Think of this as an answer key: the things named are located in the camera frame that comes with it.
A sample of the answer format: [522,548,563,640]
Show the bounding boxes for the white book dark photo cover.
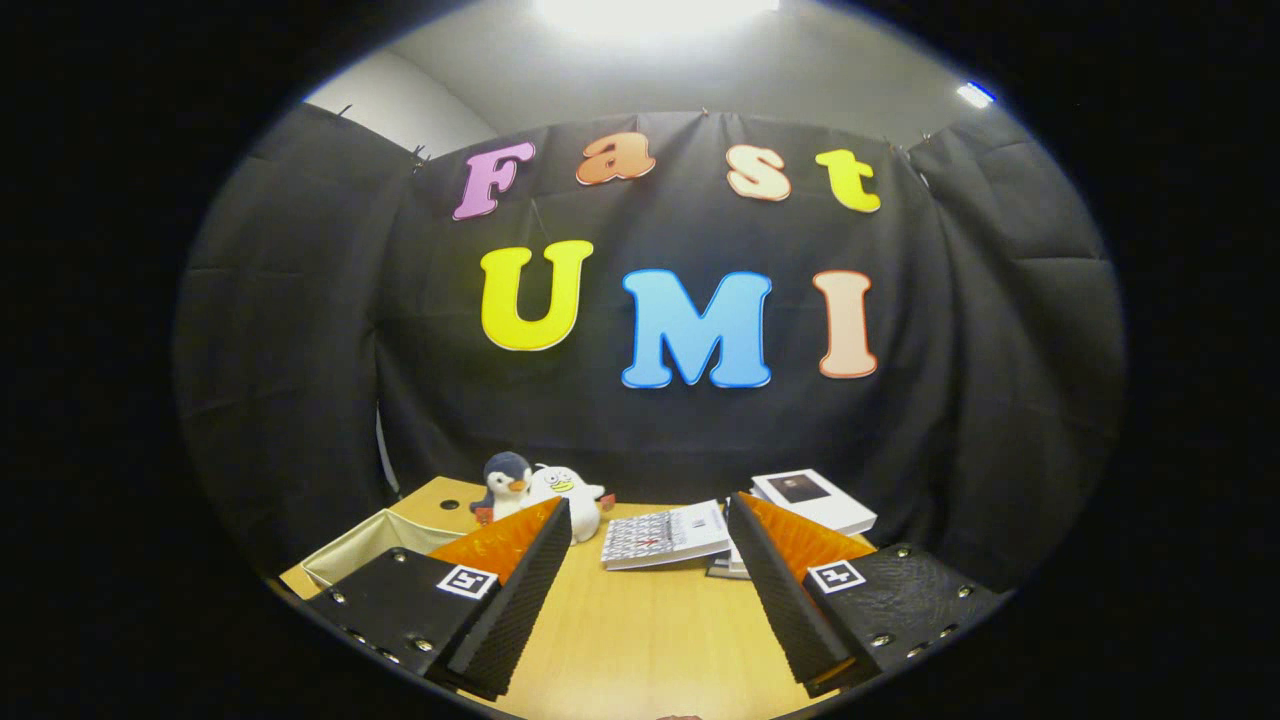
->
[750,469,878,536]

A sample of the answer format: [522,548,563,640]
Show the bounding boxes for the penguin plush toy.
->
[470,451,534,526]

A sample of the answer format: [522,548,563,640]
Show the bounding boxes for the large ceiling light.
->
[535,0,781,41]

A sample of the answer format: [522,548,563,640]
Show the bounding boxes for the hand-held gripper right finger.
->
[725,492,1006,699]

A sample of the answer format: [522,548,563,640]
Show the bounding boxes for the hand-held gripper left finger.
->
[300,497,573,701]

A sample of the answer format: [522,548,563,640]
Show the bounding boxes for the white duck plush toy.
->
[525,465,616,544]

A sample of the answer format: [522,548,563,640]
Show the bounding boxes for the white book patterned cover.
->
[600,500,734,572]

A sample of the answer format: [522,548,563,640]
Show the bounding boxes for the beige fabric storage box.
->
[300,508,471,591]

